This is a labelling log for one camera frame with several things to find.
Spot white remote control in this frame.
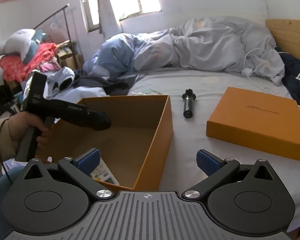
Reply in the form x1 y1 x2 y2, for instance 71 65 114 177
90 158 119 185

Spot black blue electric shaver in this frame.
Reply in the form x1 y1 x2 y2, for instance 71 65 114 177
87 111 111 131

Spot person left hand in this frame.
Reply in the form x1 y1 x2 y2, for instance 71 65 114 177
7 112 53 152

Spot grey hooded jacket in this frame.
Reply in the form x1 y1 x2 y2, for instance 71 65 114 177
23 67 107 103

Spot red clothes pile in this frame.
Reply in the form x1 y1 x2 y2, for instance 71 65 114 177
0 42 58 82

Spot open orange cardboard box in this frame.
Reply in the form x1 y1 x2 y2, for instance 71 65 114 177
37 95 173 193

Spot cardboard boxes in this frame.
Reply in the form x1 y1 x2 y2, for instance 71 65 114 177
56 40 83 70

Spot plush toy pillow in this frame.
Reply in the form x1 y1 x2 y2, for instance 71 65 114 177
0 29 49 64

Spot orange box lid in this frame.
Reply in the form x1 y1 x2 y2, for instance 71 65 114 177
206 87 300 161

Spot black clothing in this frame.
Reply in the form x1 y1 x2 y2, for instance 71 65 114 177
72 69 143 96

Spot green white tissue packet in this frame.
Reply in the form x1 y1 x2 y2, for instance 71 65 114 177
130 89 161 95

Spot black clothes rack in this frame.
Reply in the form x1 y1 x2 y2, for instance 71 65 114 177
33 3 82 69

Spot teal trouser leg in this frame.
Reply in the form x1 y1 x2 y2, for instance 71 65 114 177
0 165 26 240

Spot white hanging curtain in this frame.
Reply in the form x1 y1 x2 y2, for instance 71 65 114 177
97 0 123 40

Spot navy printed pillow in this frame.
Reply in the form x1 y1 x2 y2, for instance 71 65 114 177
275 46 300 106

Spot grey blue duvet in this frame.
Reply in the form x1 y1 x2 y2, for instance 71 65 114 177
83 16 285 86

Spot wooden headboard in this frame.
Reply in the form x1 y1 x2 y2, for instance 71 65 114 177
266 19 300 59

